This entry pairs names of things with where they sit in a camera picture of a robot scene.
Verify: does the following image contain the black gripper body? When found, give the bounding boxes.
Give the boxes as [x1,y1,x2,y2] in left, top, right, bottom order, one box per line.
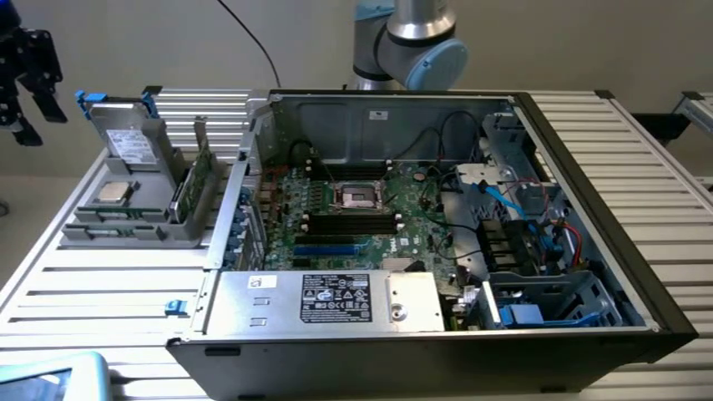
[0,27,64,98]

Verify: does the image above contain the silver hard disk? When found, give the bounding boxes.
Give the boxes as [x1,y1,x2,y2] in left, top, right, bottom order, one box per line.
[88,103,152,165]

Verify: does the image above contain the silver CPU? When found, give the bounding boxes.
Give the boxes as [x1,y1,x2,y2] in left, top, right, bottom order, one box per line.
[92,181,138,206]

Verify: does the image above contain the grey parts rack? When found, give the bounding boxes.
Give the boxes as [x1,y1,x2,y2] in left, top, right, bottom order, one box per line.
[58,116,230,251]

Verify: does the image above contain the green graphics card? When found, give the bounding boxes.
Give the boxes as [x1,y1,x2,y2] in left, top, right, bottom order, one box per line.
[168,115,217,223]

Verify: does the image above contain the long black expansion slot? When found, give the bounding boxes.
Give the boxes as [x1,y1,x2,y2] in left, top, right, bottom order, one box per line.
[293,235,358,246]

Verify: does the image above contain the CPU socket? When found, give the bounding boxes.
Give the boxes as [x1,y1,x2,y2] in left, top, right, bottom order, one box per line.
[332,180,386,211]

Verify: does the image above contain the teal teach pendant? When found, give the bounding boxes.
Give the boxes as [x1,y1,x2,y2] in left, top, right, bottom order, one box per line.
[0,351,116,401]

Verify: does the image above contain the blue expansion slot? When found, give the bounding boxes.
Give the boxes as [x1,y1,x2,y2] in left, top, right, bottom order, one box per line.
[293,245,358,256]

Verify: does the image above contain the silver power supply unit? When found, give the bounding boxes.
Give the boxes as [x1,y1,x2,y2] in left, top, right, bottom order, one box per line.
[200,270,445,336]

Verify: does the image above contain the green motherboard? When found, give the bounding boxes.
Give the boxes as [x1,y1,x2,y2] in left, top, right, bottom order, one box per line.
[260,160,486,294]

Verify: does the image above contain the metal drive cage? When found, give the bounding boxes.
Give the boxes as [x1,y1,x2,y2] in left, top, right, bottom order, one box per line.
[454,111,561,197]

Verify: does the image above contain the open black PC case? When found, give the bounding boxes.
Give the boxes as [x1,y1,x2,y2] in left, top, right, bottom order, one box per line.
[165,88,701,401]

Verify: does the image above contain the black fan shroud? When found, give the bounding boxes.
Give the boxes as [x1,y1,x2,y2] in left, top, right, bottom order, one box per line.
[478,218,546,277]

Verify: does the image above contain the blue disk carrier in bay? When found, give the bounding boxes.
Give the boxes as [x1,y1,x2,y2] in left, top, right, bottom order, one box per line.
[497,303,559,327]

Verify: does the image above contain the grey disk bay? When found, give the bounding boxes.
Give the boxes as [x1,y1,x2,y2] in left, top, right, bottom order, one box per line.
[479,270,626,332]

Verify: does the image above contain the black block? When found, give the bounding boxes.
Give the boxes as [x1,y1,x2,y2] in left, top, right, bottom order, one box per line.
[629,112,693,149]

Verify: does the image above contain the metal slat side table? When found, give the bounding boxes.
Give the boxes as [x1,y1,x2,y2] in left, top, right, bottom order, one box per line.
[669,90,713,191]

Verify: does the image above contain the blue disk bracket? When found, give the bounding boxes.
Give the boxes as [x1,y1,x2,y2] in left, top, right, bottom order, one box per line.
[73,89,160,127]

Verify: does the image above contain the black cable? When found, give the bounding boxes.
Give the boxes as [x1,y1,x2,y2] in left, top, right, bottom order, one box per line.
[216,0,282,90]

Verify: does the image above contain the black internal wire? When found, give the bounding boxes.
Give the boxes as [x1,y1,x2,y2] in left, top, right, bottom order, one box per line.
[398,109,481,165]

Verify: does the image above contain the blue disk wire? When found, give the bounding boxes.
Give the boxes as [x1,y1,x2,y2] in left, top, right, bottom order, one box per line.
[471,179,529,221]

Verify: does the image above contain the red disk wire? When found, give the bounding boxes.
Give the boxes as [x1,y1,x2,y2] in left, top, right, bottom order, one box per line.
[559,223,585,263]

